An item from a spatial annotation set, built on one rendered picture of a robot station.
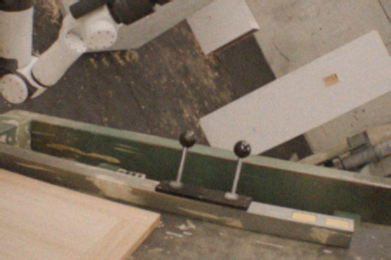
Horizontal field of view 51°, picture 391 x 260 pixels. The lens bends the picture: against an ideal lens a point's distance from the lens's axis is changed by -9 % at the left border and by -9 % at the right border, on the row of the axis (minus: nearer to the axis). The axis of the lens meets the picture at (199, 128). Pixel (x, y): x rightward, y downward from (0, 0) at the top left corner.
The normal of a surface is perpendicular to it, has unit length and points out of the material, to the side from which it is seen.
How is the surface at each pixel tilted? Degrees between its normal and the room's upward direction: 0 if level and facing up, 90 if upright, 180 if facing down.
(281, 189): 90
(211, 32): 90
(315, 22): 90
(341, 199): 90
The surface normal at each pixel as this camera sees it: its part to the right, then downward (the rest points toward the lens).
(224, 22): -0.36, 0.18
